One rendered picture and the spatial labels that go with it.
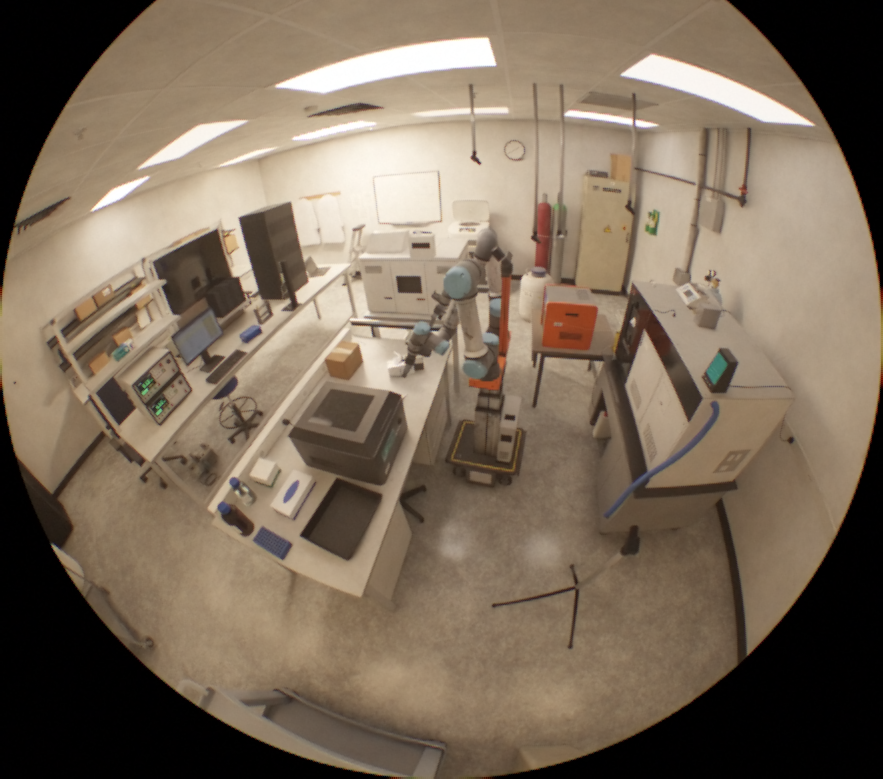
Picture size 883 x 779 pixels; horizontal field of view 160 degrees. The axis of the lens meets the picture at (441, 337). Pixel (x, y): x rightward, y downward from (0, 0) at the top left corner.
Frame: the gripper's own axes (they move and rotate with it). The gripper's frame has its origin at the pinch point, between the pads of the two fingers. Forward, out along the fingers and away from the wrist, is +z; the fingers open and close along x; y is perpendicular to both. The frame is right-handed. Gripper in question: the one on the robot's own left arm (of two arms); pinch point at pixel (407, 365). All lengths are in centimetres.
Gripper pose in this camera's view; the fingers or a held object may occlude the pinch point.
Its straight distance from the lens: 174.0
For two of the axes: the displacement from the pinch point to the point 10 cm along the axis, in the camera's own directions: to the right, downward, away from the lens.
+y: -9.4, -3.4, -1.0
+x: -1.6, 6.6, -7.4
